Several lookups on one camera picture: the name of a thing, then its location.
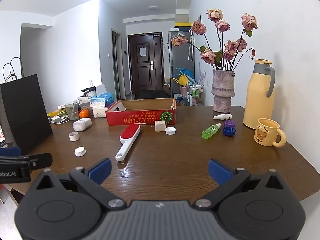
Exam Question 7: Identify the dark brown door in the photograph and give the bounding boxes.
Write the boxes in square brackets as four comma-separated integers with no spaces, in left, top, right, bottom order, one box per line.
[127,32,164,97]

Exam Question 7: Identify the storage trolley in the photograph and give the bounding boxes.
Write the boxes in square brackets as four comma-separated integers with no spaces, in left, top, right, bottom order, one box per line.
[186,82,206,106]

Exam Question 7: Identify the black paper bag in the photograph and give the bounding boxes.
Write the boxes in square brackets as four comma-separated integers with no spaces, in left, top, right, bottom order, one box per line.
[0,57,53,155]

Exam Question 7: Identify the purple wall sticker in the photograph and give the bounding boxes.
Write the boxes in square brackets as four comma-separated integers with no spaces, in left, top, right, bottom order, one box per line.
[197,62,207,83]

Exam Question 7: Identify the white cotton swab box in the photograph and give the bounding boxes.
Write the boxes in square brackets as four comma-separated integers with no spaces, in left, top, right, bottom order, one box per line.
[72,118,92,132]

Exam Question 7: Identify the folded umbrella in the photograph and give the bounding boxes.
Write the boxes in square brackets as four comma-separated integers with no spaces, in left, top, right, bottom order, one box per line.
[187,29,194,61]

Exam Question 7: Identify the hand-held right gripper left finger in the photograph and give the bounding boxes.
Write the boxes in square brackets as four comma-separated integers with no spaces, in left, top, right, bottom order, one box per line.
[30,158,126,212]

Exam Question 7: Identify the dried pink roses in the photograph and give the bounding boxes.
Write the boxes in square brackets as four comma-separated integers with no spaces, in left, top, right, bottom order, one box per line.
[171,9,258,71]

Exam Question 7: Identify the green spray bottle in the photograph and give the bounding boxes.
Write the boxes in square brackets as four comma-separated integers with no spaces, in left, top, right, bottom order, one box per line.
[202,122,222,139]

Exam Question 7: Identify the red and white lint brush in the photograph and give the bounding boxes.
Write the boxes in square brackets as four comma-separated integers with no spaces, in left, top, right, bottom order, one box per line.
[115,124,141,162]

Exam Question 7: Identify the yellow thermos jug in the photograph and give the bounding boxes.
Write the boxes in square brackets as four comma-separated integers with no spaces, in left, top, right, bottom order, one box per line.
[243,59,276,130]

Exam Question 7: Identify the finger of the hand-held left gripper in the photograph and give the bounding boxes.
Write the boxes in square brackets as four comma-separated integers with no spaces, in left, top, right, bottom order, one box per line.
[0,147,22,157]
[0,152,53,172]

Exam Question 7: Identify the grey refrigerator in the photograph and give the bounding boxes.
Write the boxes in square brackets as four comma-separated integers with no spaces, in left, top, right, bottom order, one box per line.
[168,29,195,98]

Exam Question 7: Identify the glass cup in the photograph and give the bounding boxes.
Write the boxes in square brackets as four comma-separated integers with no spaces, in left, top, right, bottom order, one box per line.
[64,101,79,121]

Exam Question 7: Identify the clear nut container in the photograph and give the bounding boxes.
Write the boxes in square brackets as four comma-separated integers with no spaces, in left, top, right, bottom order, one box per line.
[77,96,92,111]

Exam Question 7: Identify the pink ceramic vase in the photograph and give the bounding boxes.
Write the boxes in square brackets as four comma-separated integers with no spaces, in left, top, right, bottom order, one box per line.
[212,69,235,113]

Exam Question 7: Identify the purple tissue pack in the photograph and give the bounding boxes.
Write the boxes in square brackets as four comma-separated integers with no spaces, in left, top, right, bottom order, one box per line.
[92,107,108,118]

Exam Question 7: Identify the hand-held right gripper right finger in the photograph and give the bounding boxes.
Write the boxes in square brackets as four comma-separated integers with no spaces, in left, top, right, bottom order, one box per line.
[191,159,288,210]

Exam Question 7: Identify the blue tissue pack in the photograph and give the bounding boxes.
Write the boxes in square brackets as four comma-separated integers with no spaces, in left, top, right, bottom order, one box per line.
[90,84,115,108]

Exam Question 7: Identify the white cables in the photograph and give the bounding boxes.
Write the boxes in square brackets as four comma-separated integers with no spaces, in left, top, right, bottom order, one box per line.
[49,115,71,124]

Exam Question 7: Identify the black folding stand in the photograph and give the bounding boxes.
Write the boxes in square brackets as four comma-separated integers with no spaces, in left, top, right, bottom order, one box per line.
[81,87,97,97]

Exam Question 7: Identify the red cardboard box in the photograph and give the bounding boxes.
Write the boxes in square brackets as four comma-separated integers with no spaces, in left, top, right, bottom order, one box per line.
[106,98,177,126]

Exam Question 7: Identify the yellow bear mug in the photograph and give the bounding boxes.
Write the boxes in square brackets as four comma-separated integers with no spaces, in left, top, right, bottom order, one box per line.
[254,118,287,148]

